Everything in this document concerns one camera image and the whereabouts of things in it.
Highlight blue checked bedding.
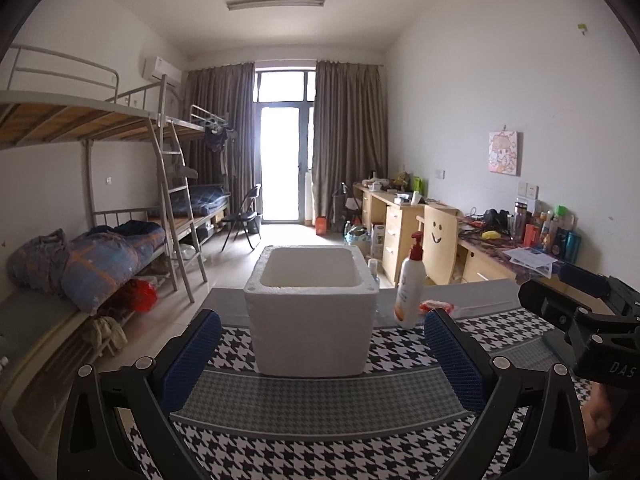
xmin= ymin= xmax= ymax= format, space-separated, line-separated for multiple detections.
xmin=172 ymin=183 xmax=232 ymax=217

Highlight beige rag bundle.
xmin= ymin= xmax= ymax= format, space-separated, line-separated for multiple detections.
xmin=92 ymin=316 xmax=128 ymax=351

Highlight cartoon wall picture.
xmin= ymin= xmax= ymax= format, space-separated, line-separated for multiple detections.
xmin=488 ymin=130 xmax=523 ymax=177

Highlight dark hanging garment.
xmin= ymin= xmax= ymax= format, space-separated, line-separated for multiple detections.
xmin=204 ymin=127 xmax=228 ymax=153

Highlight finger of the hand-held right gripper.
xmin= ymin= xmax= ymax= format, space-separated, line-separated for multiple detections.
xmin=517 ymin=279 xmax=591 ymax=335
xmin=558 ymin=262 xmax=615 ymax=301

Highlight ceiling tube light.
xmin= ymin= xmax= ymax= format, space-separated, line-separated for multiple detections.
xmin=226 ymin=0 xmax=326 ymax=12

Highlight red plastic bag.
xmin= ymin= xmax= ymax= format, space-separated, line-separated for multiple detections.
xmin=117 ymin=280 xmax=158 ymax=313

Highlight white foam box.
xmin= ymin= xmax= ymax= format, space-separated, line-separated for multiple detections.
xmin=243 ymin=245 xmax=379 ymax=378

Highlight metal bunk bed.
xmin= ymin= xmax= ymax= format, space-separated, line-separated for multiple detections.
xmin=0 ymin=45 xmax=208 ymax=361
xmin=160 ymin=105 xmax=236 ymax=256

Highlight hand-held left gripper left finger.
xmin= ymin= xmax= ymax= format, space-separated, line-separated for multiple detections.
xmin=57 ymin=308 xmax=222 ymax=480

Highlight white printed papers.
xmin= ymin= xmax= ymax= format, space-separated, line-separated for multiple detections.
xmin=507 ymin=246 xmax=558 ymax=275

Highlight white floor bucket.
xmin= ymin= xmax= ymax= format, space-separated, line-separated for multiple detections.
xmin=345 ymin=225 xmax=373 ymax=251

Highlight red snack packet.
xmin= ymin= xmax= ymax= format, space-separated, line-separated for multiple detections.
xmin=419 ymin=299 xmax=458 ymax=317

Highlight black folding chair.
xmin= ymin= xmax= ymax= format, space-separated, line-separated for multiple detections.
xmin=220 ymin=183 xmax=263 ymax=252

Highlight white pump lotion bottle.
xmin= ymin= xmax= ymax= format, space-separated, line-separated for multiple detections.
xmin=393 ymin=231 xmax=429 ymax=331

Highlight blue patterned quilt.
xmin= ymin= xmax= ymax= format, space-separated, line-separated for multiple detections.
xmin=62 ymin=220 xmax=166 ymax=313

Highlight row of toiletry bottles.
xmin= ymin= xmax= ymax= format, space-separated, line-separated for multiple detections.
xmin=512 ymin=199 xmax=581 ymax=263

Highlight wooden smiley chair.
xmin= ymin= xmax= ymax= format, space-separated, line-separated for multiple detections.
xmin=417 ymin=204 xmax=463 ymax=286

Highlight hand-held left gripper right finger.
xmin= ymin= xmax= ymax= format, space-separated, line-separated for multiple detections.
xmin=424 ymin=308 xmax=586 ymax=480

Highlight balcony glass door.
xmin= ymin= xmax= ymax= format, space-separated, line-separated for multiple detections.
xmin=255 ymin=70 xmax=317 ymax=224

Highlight person's right hand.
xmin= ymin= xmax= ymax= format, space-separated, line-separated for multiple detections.
xmin=581 ymin=384 xmax=613 ymax=457

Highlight black handcart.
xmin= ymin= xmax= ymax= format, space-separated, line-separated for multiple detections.
xmin=332 ymin=182 xmax=361 ymax=226

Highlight brown curtain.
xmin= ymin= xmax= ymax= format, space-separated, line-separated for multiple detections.
xmin=182 ymin=62 xmax=257 ymax=211
xmin=314 ymin=60 xmax=390 ymax=221

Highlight houndstooth tablecloth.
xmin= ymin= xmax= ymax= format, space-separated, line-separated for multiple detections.
xmin=125 ymin=280 xmax=596 ymax=480

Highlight white air conditioner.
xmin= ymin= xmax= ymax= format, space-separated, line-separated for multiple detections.
xmin=142 ymin=56 xmax=183 ymax=85

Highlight black headphones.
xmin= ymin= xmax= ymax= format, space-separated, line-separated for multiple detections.
xmin=482 ymin=208 xmax=511 ymax=233

